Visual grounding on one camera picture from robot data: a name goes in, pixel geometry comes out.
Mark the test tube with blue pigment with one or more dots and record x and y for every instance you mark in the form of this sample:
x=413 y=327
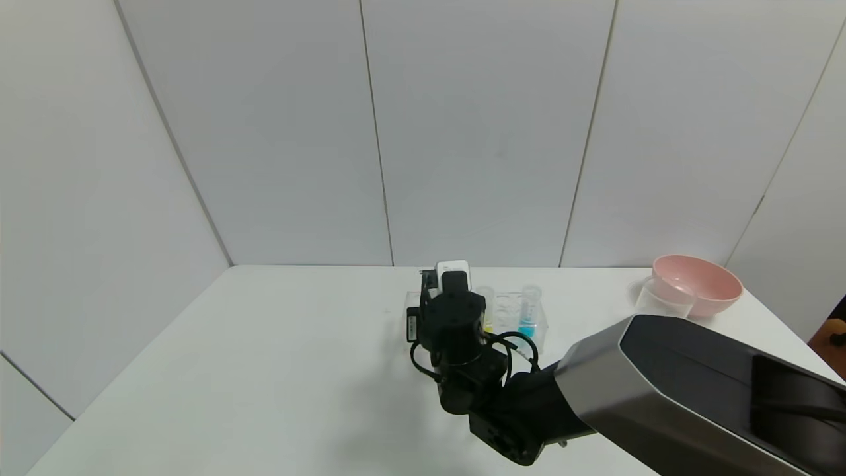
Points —
x=529 y=325

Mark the test tube with yellow pigment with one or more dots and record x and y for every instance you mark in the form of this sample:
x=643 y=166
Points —
x=490 y=304

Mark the pink bowl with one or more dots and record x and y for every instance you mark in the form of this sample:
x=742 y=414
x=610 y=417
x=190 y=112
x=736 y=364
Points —
x=714 y=285

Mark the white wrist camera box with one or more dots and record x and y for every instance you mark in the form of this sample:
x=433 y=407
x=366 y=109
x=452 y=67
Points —
x=453 y=266

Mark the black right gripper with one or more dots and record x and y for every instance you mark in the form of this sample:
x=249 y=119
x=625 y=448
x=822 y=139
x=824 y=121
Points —
x=412 y=326

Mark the clear plastic measuring cup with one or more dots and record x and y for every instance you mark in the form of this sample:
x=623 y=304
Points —
x=664 y=301

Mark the clear acrylic test tube rack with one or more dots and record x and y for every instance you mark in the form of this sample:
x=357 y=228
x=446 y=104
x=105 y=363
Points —
x=509 y=311

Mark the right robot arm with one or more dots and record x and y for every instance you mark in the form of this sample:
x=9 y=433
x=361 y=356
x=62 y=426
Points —
x=694 y=396

